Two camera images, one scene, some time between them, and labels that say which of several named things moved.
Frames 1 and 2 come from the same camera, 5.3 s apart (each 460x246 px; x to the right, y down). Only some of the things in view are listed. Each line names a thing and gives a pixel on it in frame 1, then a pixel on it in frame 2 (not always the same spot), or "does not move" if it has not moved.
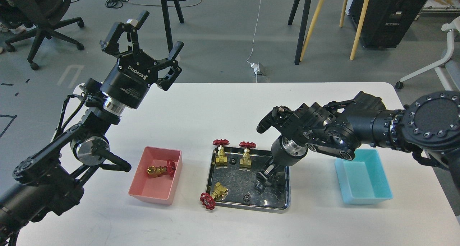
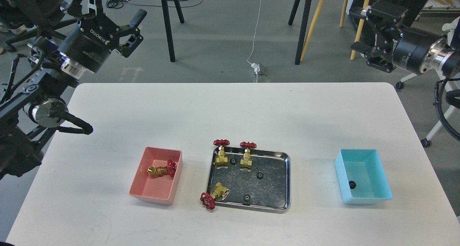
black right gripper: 285,152 -> 418,51
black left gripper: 128,82 -> 88,43
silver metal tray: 243,191 does not move
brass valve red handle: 170,168 does not move
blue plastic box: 363,180 does not move
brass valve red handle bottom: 209,200 does not move
